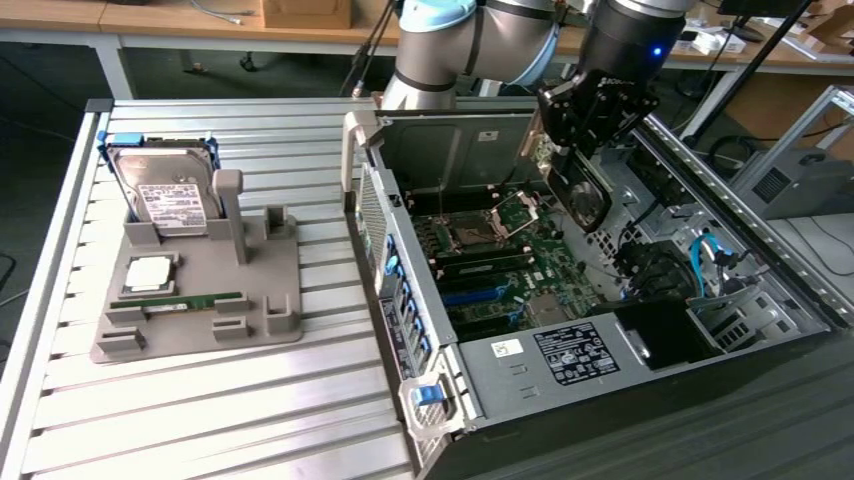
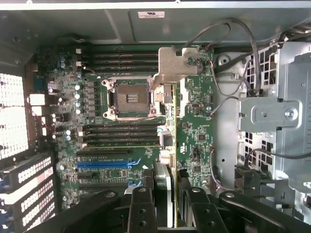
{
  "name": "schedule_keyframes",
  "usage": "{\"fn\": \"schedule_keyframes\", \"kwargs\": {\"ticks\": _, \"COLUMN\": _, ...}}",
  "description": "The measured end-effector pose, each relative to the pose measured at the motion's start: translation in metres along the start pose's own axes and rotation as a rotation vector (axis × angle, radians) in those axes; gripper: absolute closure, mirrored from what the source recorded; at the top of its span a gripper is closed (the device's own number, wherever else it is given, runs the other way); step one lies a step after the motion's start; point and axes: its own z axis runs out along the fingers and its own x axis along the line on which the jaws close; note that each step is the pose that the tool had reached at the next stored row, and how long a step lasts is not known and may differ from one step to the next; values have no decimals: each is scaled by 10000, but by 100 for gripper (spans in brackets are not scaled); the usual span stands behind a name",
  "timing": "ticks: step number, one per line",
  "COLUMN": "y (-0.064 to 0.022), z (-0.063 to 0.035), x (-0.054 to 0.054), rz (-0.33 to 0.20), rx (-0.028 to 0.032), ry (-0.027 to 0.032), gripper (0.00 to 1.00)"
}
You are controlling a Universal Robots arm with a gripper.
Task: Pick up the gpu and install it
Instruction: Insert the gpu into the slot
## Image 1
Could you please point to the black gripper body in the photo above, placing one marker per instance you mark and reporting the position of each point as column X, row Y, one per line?
column 627, row 45

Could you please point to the graphics card with metal bracket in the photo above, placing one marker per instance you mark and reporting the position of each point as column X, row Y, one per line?
column 587, row 200

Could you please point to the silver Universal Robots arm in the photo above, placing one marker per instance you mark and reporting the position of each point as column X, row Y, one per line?
column 433, row 50

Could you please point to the white small box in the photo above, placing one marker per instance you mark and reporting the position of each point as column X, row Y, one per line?
column 723, row 45

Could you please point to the silver perforated drive cage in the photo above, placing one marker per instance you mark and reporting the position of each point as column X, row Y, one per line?
column 640, row 195

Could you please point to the black tripod pole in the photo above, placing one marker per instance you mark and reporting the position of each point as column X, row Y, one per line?
column 744, row 75

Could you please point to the metal socket cover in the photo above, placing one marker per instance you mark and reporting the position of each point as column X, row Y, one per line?
column 516, row 212

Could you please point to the black monitor with stand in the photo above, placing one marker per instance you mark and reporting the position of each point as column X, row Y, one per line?
column 760, row 6

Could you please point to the CPU socket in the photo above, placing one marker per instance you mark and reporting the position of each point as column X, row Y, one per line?
column 473, row 232

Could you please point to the grey computer tower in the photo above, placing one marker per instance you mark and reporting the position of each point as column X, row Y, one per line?
column 800, row 185

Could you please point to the green motherboard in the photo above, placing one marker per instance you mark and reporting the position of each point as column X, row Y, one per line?
column 553, row 270

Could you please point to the brown cardboard piece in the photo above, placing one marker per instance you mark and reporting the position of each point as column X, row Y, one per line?
column 834, row 30

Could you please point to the black RAM stick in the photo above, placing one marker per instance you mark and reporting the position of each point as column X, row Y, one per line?
column 487, row 267

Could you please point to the open black PC case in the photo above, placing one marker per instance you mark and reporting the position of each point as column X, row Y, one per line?
column 376, row 215

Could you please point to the blue expansion slot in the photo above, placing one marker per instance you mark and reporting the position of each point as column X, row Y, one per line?
column 473, row 296

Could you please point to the silver chipset heatsink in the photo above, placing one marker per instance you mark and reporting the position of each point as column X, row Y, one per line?
column 548, row 307

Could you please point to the brown cardboard box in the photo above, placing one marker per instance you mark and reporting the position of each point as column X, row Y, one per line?
column 302, row 12

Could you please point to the grey metal disk bay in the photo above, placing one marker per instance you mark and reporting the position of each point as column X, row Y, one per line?
column 733, row 320

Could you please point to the grey power supply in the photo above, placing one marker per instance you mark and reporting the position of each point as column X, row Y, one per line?
column 507, row 380

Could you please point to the blue case latch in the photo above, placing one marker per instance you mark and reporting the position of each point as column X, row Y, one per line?
column 427, row 395

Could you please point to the silver hard disk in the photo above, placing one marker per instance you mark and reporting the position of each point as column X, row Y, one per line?
column 160, row 175

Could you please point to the blue disk caddy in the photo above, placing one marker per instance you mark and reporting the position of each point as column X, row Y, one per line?
column 122, row 140

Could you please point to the green RAM stick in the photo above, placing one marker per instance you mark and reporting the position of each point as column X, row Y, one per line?
column 193, row 300

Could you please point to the grey plastic parts rack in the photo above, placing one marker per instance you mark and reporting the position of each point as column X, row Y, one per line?
column 200, row 330

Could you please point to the silver CPU chip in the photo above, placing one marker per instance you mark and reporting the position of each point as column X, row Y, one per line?
column 148, row 274

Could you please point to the aluminium profile frame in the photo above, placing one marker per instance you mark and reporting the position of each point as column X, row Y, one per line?
column 823, row 102

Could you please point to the wooden desk white frame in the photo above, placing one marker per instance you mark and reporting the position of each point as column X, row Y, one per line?
column 827, row 64
column 133, row 20

